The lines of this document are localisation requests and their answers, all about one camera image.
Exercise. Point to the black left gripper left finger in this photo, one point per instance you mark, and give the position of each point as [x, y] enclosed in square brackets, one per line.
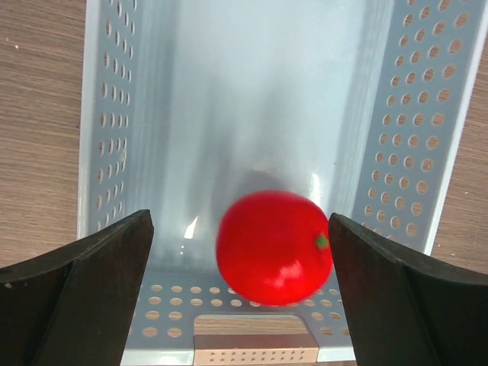
[74, 305]

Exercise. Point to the red fake apple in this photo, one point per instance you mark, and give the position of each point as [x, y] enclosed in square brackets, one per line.
[273, 248]

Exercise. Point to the light blue plastic basket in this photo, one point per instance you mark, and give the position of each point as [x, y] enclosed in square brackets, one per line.
[189, 105]

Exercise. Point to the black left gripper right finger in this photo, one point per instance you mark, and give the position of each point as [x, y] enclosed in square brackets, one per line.
[404, 307]

